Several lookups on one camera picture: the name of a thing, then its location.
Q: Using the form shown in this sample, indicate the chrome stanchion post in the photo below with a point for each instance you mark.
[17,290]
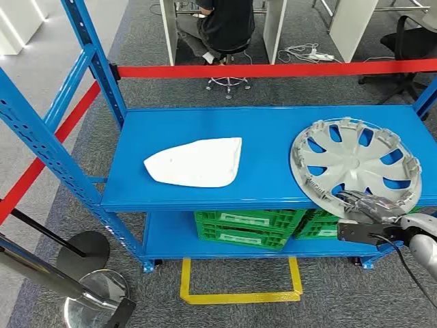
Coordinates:
[44,274]

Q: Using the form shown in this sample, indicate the person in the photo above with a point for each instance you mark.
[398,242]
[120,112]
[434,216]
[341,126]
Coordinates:
[225,22]

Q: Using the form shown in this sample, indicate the green plastic crate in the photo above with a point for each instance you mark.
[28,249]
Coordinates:
[317,228]
[245,228]

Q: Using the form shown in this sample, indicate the black office chair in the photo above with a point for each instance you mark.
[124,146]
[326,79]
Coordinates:
[406,45]

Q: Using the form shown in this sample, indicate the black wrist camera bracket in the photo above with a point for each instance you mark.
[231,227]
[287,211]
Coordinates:
[355,233]

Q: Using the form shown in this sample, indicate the red barrier belt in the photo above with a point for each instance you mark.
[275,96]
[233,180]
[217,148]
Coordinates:
[30,174]
[273,70]

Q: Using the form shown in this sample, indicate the white plastic mirror cover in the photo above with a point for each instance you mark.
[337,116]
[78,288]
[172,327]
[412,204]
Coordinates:
[198,163]

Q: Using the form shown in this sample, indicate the black stool chrome base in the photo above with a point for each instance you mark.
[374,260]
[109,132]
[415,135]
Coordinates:
[228,81]

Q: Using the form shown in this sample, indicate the grey plastic wheel hubcap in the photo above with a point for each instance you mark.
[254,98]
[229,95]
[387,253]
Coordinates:
[352,165]

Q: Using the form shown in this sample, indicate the white partition block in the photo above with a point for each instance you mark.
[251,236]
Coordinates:
[16,22]

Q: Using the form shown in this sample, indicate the white power strip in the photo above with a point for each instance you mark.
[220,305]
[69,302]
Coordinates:
[322,56]

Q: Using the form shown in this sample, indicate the black stanchion post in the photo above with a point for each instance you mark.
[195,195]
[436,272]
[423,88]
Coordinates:
[85,251]

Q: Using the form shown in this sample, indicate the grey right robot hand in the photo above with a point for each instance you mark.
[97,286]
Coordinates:
[372,209]

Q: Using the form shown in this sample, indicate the blue metal shelf rack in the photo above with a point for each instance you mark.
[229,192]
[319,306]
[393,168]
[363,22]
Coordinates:
[266,154]

